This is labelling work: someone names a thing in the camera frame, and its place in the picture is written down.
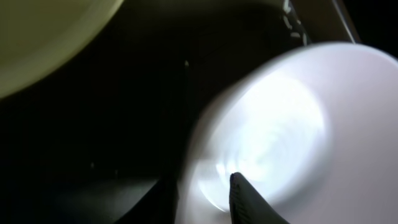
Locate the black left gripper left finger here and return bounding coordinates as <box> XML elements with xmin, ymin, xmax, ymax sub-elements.
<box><xmin>115</xmin><ymin>178</ymin><xmax>179</xmax><ymax>224</ymax></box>

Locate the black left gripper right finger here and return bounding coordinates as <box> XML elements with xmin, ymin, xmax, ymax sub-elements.
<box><xmin>229</xmin><ymin>172</ymin><xmax>289</xmax><ymax>224</ymax></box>

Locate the white bowl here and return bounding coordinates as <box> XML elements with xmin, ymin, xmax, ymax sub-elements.
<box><xmin>175</xmin><ymin>42</ymin><xmax>397</xmax><ymax>223</ymax></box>

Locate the dark brown serving tray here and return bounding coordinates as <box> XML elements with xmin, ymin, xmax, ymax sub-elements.
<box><xmin>1</xmin><ymin>1</ymin><xmax>361</xmax><ymax>223</ymax></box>

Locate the yellow plate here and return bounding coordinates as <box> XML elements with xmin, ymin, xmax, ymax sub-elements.
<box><xmin>1</xmin><ymin>0</ymin><xmax>123</xmax><ymax>98</ymax></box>

